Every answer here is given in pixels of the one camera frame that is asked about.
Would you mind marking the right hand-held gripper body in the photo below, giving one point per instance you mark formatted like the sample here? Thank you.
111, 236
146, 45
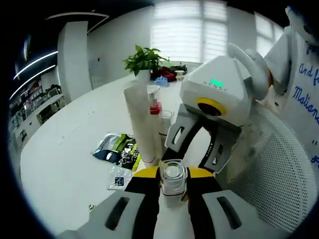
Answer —
219, 87

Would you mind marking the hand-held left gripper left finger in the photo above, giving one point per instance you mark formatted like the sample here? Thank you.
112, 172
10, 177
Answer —
119, 211

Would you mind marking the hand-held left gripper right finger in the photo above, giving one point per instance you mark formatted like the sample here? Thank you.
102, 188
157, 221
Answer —
224, 214

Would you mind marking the clear skincare sachet blue square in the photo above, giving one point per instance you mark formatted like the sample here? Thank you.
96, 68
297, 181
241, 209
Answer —
120, 178

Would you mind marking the red collared skincare pump bottle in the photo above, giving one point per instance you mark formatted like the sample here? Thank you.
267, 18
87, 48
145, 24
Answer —
155, 104

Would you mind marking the white skincare tube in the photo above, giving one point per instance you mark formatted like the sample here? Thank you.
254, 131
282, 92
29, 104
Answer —
143, 119

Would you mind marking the grey green skincare sachet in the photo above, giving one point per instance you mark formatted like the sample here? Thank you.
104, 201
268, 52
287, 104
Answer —
115, 147

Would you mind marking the black bag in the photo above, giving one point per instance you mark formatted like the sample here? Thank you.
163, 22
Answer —
178, 68

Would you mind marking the blue plastic bag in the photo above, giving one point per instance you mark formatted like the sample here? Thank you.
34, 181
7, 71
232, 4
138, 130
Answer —
162, 81

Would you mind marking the white mesh chair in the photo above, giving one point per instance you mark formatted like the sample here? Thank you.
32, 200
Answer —
274, 174

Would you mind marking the white window blind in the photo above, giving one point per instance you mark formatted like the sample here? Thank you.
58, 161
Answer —
184, 30

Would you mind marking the potted green plant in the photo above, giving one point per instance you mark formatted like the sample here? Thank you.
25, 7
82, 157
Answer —
143, 61

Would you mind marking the white office counter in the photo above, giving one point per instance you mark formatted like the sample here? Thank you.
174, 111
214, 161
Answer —
37, 107

